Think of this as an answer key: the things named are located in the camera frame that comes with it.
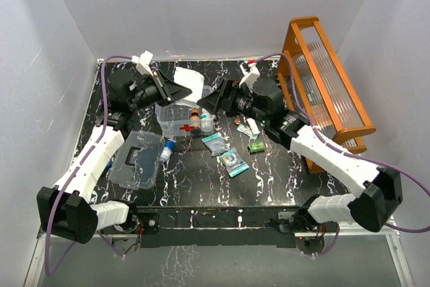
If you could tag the blue white tube bottle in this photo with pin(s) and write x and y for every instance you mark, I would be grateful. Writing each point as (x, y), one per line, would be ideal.
(167, 150)

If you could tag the green small box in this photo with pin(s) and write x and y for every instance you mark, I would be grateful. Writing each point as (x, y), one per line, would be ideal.
(256, 147)

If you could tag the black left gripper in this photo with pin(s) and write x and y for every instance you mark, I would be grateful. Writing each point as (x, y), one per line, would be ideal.
(169, 90)

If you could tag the clear first aid box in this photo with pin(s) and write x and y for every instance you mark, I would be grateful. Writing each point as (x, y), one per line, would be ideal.
(174, 120)

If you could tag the orange wooden rack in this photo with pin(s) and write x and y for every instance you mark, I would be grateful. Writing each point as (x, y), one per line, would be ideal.
(311, 76)

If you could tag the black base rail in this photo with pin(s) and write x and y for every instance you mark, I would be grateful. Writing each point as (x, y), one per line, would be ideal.
(222, 225)

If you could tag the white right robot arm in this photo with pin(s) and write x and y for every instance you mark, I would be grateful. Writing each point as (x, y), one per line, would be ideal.
(374, 193)

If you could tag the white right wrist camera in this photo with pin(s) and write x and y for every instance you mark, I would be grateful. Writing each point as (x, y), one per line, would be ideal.
(250, 73)

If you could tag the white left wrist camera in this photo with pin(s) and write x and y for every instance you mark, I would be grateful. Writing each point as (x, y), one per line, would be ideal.
(144, 62)

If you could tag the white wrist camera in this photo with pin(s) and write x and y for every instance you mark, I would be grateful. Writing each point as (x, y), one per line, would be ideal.
(250, 73)
(144, 62)

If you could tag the teal topped bead packet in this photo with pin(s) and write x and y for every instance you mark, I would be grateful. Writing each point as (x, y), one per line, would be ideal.
(216, 144)

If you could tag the teal packet with round item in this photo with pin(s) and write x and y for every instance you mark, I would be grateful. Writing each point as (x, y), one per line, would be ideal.
(233, 162)

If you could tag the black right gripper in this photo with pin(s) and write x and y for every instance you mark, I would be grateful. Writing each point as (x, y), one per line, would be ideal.
(224, 97)

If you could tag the white blue mask packet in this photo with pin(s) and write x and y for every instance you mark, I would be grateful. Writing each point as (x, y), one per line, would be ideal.
(194, 81)

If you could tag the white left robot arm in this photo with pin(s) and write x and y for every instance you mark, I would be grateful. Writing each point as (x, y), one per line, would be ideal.
(65, 209)

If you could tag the white teal sachet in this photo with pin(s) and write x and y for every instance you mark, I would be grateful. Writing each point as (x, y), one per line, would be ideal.
(249, 127)

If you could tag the clear box lid black handle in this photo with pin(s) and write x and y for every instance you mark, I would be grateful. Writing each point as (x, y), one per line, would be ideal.
(136, 162)

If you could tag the brown bottle orange cap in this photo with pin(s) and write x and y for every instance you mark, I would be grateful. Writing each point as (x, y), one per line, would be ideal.
(195, 122)

